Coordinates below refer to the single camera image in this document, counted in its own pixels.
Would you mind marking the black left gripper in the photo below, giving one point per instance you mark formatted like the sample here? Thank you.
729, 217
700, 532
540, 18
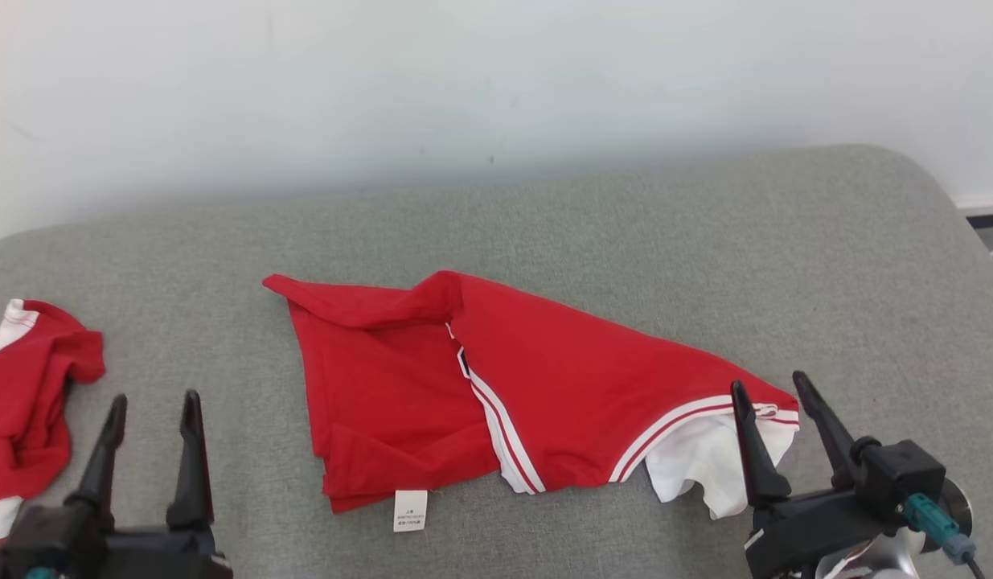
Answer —
150, 555

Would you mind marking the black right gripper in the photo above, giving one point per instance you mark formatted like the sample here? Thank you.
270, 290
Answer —
810, 531

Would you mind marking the red shorts white stripe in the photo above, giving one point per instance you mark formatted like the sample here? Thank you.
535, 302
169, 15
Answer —
22, 402

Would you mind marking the red basketball jersey white sleeves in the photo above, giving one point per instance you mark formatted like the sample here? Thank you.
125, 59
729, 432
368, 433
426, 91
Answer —
560, 378

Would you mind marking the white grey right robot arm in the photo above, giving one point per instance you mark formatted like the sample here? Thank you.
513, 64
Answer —
882, 560

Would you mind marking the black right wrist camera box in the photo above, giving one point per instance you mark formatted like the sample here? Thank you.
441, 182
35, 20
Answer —
902, 474

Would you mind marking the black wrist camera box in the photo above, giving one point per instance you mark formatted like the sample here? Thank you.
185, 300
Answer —
38, 539
902, 474

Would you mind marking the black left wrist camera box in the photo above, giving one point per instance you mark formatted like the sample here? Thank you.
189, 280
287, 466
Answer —
38, 539

